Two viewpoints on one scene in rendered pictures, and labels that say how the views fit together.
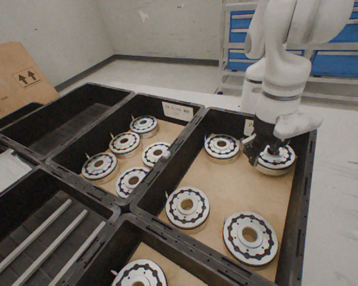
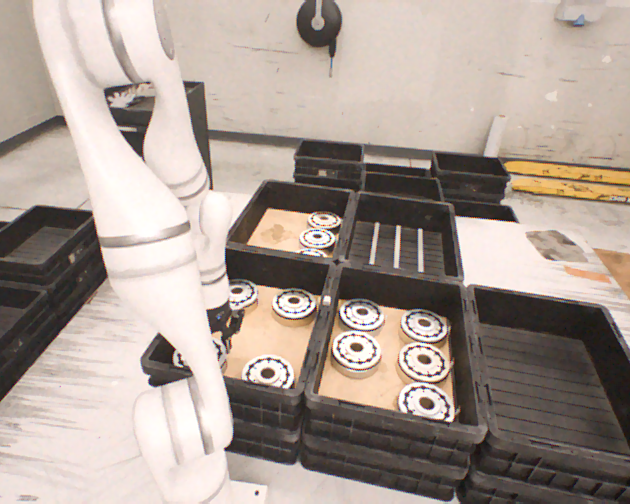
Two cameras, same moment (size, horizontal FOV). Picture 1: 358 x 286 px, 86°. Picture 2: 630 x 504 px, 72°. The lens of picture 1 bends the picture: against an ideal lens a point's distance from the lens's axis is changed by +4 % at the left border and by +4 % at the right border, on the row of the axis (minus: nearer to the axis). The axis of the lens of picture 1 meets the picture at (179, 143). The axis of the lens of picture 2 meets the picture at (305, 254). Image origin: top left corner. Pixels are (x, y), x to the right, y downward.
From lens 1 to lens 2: 101 cm
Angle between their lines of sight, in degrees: 99
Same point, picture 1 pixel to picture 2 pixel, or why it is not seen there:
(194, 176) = (298, 344)
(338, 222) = (126, 390)
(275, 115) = not seen: hidden behind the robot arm
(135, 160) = (390, 353)
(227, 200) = (256, 326)
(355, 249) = (127, 368)
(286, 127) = not seen: hidden behind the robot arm
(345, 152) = not seen: outside the picture
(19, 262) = (412, 266)
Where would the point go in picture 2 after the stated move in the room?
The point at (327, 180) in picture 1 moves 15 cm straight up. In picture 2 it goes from (100, 448) to (81, 402)
